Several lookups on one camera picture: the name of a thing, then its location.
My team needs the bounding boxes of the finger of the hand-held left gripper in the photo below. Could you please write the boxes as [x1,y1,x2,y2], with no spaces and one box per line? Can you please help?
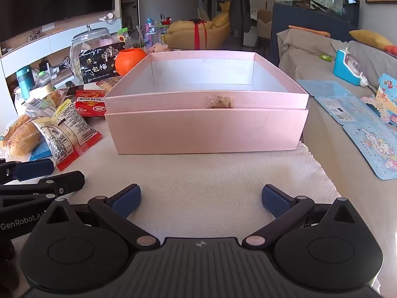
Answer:
[0,171,85,208]
[0,158,55,183]

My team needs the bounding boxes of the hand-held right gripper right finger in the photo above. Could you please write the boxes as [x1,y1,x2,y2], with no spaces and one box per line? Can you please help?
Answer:
[241,185,356,250]

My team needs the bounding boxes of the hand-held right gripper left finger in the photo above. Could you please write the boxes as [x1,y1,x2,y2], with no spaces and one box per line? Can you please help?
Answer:
[46,184,159,250]

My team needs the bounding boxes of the blue snack packet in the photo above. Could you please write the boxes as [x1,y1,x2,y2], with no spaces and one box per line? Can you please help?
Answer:
[29,143,53,162]

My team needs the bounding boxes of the long bread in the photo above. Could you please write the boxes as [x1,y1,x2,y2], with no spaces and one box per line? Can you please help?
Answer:
[0,115,42,159]

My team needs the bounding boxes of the white packet with red edges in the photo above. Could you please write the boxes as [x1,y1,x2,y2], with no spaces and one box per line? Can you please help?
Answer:
[33,99,103,171]

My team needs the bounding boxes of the golden bread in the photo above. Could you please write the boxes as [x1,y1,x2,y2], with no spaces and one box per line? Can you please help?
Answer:
[25,88,70,118]

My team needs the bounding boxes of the small red snack packet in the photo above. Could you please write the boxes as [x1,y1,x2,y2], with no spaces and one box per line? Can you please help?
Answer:
[75,89,107,117]

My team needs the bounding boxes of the pink cardboard gift box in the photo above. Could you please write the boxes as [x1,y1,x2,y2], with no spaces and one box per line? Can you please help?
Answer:
[104,50,310,155]

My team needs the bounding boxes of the beige mug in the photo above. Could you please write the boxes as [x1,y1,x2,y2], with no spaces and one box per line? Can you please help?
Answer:
[29,81,55,98]

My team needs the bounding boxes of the teal thermos bottle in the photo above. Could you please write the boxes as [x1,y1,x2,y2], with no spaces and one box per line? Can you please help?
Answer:
[15,65,35,92]

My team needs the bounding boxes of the white power strip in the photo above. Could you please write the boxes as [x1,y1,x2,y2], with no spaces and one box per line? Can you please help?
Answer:
[50,56,73,74]

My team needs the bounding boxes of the cartoon bunny card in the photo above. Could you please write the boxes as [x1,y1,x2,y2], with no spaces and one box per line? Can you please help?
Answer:
[343,124,397,181]

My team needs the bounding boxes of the light blue flat card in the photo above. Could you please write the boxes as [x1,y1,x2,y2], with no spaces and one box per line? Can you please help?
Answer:
[298,80,388,128]

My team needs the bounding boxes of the black plum snack box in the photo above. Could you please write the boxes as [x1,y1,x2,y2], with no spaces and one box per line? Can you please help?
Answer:
[78,43,126,84]

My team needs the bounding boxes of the orange pumpkin bucket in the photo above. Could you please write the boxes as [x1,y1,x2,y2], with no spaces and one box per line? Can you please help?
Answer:
[115,48,147,76]

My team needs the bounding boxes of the large glass jar with lid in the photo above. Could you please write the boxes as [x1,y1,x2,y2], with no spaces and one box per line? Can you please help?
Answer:
[70,25,112,78]

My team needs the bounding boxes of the blue toy machine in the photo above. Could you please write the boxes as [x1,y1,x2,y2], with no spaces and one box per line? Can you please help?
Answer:
[333,48,369,87]

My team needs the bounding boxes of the grey sofa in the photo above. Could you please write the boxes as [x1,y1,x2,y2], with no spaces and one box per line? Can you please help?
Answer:
[277,29,397,286]

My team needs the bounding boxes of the pink plush toy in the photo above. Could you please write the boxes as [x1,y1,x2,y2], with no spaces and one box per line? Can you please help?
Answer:
[146,43,169,55]

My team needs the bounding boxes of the colourful cartoon toy box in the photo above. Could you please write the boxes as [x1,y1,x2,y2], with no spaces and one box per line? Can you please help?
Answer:
[361,74,397,125]

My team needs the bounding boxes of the black television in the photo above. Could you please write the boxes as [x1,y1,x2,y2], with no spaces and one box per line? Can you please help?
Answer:
[0,0,116,43]

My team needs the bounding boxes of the children's water bottle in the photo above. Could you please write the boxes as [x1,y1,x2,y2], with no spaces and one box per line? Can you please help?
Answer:
[143,18,157,45]

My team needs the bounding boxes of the orange carrot pillow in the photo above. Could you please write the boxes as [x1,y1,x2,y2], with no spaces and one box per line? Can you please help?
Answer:
[288,25,331,37]

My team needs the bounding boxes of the beige chair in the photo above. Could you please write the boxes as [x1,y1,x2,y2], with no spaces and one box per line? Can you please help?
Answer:
[256,9,273,48]

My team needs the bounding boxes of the yellow sofa with red ribbon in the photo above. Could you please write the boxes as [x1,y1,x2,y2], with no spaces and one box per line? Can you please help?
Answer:
[163,1,232,50]

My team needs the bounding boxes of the dark blue partition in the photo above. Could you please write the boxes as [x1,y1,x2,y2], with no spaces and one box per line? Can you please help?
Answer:
[269,1,360,66]

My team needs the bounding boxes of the yellow cushion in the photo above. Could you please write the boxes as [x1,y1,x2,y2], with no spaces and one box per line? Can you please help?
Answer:
[349,29,394,52]

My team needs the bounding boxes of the dark jacket on rack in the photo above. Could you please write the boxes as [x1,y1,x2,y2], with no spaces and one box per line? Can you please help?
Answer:
[217,0,251,33]

